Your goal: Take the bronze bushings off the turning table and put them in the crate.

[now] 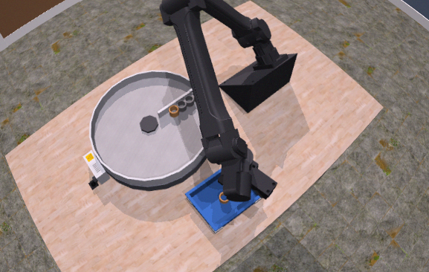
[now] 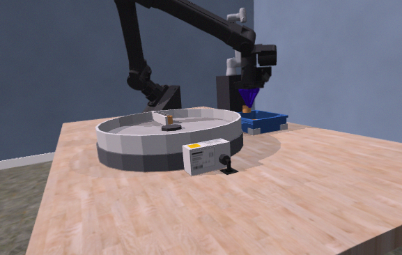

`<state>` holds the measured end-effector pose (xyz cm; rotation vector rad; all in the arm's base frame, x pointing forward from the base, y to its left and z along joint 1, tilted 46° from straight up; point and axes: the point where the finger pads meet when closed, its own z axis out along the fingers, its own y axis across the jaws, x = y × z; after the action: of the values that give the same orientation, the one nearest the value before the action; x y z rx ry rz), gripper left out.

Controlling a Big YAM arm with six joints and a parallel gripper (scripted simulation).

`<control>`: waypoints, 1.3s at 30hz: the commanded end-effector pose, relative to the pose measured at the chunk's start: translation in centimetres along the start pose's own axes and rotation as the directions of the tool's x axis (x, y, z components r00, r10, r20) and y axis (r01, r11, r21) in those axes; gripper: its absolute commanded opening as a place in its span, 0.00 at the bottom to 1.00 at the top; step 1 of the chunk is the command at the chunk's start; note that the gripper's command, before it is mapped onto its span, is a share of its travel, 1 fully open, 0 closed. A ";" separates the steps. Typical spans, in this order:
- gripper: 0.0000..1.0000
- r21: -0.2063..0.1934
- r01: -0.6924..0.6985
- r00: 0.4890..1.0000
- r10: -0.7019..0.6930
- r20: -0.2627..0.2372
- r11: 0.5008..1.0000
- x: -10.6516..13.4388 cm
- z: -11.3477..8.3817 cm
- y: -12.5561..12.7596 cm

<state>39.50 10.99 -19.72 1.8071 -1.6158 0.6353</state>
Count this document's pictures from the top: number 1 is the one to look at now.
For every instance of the grey round turning table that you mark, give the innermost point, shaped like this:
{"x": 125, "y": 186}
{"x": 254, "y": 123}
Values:
{"x": 135, "y": 136}

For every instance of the blue open crate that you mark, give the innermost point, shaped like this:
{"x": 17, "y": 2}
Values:
{"x": 205, "y": 198}

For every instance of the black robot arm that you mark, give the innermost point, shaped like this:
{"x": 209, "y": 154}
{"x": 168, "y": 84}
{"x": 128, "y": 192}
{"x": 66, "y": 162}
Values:
{"x": 220, "y": 140}

